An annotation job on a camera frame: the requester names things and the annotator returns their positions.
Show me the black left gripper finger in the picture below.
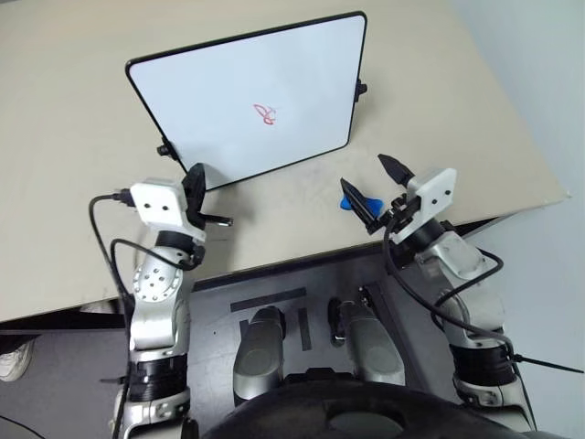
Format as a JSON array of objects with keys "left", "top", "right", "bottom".
[{"left": 202, "top": 213, "right": 236, "bottom": 229}]

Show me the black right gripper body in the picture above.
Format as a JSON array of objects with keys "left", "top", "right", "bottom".
[{"left": 370, "top": 191, "right": 422, "bottom": 236}]

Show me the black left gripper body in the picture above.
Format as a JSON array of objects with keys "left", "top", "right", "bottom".
[{"left": 181, "top": 163, "right": 207, "bottom": 228}]

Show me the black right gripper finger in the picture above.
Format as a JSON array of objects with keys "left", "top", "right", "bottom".
[
  {"left": 377, "top": 153, "right": 418, "bottom": 188},
  {"left": 339, "top": 177, "right": 384, "bottom": 237}
]

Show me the blue eraser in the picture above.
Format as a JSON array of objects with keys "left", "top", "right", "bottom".
[{"left": 338, "top": 194, "right": 385, "bottom": 217}]

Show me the long black tape strip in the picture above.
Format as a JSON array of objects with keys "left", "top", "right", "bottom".
[{"left": 229, "top": 286, "right": 308, "bottom": 314}]

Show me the short black tape strip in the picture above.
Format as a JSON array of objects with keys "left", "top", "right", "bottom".
[{"left": 296, "top": 306, "right": 314, "bottom": 353}]

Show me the silver grey rounded robot leg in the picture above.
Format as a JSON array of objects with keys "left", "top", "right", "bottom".
[
  {"left": 232, "top": 305, "right": 288, "bottom": 409},
  {"left": 327, "top": 298, "right": 408, "bottom": 389}
]

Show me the black rounded body shell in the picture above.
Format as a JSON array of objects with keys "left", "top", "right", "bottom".
[{"left": 199, "top": 367, "right": 523, "bottom": 439}]

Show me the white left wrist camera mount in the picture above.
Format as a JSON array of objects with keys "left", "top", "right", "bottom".
[{"left": 129, "top": 178, "right": 207, "bottom": 241}]

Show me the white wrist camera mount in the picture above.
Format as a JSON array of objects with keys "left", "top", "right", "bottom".
[
  {"left": 390, "top": 167, "right": 459, "bottom": 244},
  {"left": 129, "top": 178, "right": 207, "bottom": 241}
]

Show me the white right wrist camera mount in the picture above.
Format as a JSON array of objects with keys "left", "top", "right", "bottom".
[{"left": 390, "top": 167, "right": 459, "bottom": 244}]

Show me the whiteboard with black frame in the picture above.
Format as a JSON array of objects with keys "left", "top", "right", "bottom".
[{"left": 124, "top": 11, "right": 369, "bottom": 191}]

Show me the black cable tie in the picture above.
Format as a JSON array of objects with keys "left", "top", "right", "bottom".
[{"left": 510, "top": 352, "right": 573, "bottom": 375}]

